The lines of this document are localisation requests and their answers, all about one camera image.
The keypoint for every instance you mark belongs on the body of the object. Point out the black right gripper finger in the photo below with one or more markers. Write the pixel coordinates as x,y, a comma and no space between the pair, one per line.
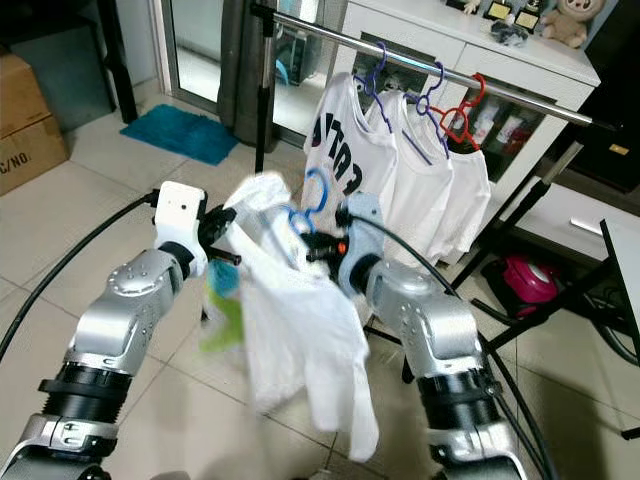
308,234
311,255

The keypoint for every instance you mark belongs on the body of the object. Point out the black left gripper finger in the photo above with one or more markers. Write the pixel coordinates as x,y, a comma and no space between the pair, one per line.
228,258

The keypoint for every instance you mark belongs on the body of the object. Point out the blue clothes hanger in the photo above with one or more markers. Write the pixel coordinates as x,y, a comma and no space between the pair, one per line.
322,190

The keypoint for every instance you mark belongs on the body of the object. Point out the white T-shirt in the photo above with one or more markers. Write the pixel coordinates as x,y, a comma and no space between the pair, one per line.
310,330

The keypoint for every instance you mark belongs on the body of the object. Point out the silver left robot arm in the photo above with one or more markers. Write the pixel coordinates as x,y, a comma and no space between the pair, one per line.
120,310

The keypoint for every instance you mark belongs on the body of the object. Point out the purple clothes hanger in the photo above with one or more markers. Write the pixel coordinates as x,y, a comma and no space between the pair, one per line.
436,140
378,72

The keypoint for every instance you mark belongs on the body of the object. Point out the red clothes hanger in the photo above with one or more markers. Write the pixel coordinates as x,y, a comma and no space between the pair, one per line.
465,108

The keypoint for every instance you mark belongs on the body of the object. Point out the white shirt with dark print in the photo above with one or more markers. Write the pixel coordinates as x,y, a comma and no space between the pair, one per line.
340,150

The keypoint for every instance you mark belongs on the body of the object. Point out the plain white shirt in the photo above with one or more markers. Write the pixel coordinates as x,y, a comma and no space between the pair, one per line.
420,190
475,190

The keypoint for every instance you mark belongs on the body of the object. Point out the teal floor mat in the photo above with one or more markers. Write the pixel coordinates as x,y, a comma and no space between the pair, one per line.
180,135

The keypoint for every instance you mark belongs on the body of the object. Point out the dark grey curtain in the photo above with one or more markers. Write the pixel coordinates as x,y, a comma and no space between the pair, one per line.
245,70

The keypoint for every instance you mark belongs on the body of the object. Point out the glass sliding door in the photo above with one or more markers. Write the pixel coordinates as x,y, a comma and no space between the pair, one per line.
190,50

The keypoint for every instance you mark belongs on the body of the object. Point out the magenta plastic appliance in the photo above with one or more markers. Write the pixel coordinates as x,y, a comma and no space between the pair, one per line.
532,282

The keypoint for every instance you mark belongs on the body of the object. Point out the cardboard box with black print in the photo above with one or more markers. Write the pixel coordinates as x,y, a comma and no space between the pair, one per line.
25,120

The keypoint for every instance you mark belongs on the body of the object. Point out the white display cabinet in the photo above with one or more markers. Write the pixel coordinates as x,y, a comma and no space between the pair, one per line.
420,35

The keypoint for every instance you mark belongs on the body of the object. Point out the beige plush toy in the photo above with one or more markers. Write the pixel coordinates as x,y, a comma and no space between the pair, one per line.
565,20

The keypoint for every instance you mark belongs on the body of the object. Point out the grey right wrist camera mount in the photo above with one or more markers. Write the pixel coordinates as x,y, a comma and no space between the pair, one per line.
360,225

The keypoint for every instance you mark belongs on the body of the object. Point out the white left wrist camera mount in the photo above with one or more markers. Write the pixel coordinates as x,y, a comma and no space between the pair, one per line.
180,215

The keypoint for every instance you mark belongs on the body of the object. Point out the black clothes rack frame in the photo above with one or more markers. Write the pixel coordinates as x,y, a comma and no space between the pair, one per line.
262,100

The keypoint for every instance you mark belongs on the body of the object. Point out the silver clothes rail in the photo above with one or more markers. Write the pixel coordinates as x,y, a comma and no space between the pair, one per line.
540,100

